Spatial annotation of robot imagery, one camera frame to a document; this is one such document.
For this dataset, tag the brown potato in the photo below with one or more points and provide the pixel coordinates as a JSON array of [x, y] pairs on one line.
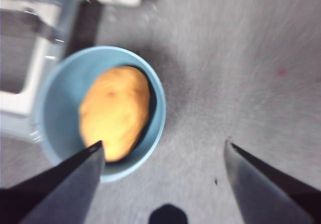
[[115, 108]]

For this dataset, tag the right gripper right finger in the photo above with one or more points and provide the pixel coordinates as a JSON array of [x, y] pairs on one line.
[[263, 196]]

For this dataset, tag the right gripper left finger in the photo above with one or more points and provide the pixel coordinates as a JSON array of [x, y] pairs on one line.
[[62, 196]]

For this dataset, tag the blue ribbed bowl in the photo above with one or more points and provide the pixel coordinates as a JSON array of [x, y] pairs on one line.
[[62, 108]]

